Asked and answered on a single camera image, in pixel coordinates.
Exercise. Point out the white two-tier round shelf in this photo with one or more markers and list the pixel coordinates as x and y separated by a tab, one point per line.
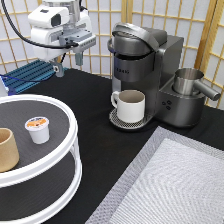
47	175

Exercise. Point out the steel milk frother cup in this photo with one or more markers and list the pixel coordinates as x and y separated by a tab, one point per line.
188	81

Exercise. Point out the white ceramic mug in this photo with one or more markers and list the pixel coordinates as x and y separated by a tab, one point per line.
130	105

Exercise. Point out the tan wooden cup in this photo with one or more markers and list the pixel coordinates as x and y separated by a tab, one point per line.
9	155

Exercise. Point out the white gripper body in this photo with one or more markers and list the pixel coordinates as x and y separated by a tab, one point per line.
51	20

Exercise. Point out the white coffee pod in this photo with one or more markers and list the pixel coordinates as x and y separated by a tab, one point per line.
38	128

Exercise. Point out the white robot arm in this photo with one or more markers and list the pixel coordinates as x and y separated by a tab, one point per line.
63	24

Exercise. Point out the grey Keurig coffee machine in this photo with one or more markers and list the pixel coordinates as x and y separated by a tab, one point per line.
146	59

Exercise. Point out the grey woven placemat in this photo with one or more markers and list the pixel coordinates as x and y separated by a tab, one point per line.
172	180

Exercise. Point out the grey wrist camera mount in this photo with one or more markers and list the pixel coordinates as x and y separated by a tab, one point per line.
78	41

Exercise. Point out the wooden shoji folding screen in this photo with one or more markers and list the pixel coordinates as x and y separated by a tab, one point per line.
199	22

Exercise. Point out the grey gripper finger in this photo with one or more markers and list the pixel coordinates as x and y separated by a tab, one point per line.
58	68
79	58

